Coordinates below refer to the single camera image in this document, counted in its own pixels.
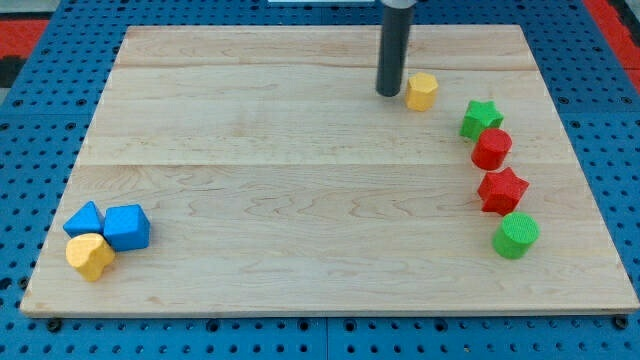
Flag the dark cylindrical robot arm tool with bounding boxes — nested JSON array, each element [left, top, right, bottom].
[[376, 0, 417, 97]]

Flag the wooden board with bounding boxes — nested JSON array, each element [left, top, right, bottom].
[[21, 25, 639, 318]]

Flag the yellow hexagon block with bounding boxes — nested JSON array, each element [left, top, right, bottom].
[[405, 72, 439, 112]]

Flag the red cylinder block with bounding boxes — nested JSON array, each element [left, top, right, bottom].
[[471, 128, 513, 171]]

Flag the green star block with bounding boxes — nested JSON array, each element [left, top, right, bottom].
[[459, 100, 504, 141]]

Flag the red star block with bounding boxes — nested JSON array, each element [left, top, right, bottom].
[[477, 167, 530, 216]]

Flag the blue cube block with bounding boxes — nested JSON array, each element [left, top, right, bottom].
[[103, 204, 150, 252]]

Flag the green cylinder block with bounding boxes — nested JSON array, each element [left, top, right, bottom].
[[492, 212, 540, 259]]

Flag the blue triangle block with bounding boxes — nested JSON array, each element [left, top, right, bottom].
[[63, 201, 104, 238]]

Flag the yellow heart block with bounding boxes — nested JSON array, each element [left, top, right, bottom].
[[65, 233, 116, 282]]

